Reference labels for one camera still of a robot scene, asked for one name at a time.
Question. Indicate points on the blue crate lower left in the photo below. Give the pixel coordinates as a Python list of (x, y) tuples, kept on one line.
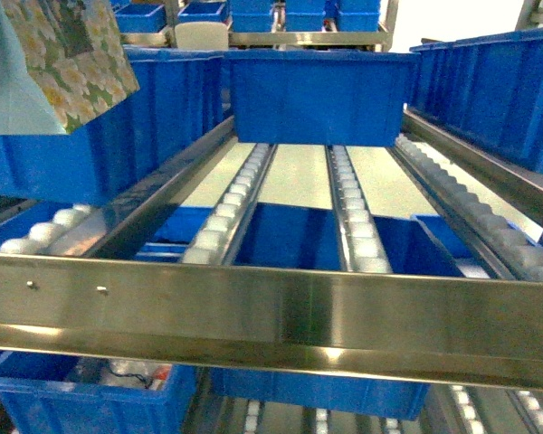
[(53, 393)]

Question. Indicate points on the blue crate lane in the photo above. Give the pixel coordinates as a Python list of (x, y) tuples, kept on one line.
[(487, 90), (179, 100), (330, 98)]

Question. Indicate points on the white roller track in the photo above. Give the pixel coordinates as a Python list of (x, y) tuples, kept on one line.
[(220, 238)]

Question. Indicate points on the blue crate centre lane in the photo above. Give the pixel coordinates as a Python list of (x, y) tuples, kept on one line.
[(330, 98)]

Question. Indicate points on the blue crate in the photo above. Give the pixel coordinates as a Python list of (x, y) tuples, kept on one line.
[(53, 393), (382, 398)]

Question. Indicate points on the flower gift bag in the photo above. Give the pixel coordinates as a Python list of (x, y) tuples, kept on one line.
[(62, 65)]

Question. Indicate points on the blue crate right lane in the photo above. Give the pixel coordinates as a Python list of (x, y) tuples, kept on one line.
[(487, 90)]

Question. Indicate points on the blue crate left lane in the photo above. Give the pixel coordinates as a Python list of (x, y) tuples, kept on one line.
[(179, 100)]

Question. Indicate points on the stainless steel rack front rail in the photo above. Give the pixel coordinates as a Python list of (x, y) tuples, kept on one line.
[(415, 328)]

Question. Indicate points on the blue crate lower centre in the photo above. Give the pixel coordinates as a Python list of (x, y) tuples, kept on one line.
[(382, 398)]

